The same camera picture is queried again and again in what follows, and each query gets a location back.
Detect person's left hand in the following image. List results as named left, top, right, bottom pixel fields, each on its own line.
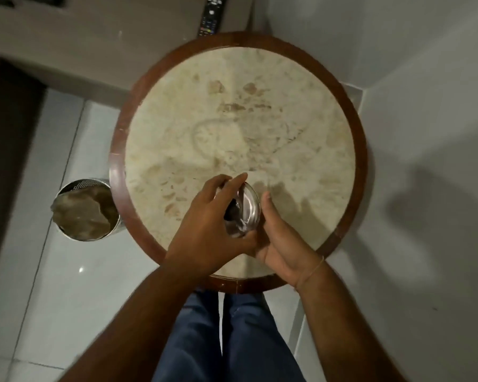
left=163, top=172, right=264, bottom=281

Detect person's right hand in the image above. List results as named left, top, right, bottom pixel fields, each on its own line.
left=245, top=190, right=326, bottom=291

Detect metal waste bin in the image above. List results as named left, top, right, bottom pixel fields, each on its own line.
left=50, top=178, right=127, bottom=243

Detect person's right forearm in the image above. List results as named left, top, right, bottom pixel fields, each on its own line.
left=294, top=259, right=408, bottom=382

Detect person's left forearm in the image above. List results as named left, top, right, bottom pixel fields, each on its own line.
left=58, top=265, right=218, bottom=382

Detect person's blue jeans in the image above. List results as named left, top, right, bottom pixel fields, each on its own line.
left=151, top=289, right=308, bottom=382

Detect round marble wooden-rimmed table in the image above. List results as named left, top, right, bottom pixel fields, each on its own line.
left=108, top=31, right=370, bottom=296

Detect dark wooden furniture panel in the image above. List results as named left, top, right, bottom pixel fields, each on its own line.
left=0, top=53, right=48, bottom=305

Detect light wooden desk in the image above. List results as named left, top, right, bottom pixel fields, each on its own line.
left=0, top=0, right=257, bottom=107

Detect black remote control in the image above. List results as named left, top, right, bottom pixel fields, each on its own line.
left=197, top=0, right=228, bottom=38

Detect thin gold bracelet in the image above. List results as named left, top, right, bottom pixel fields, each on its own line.
left=294, top=255, right=326, bottom=291

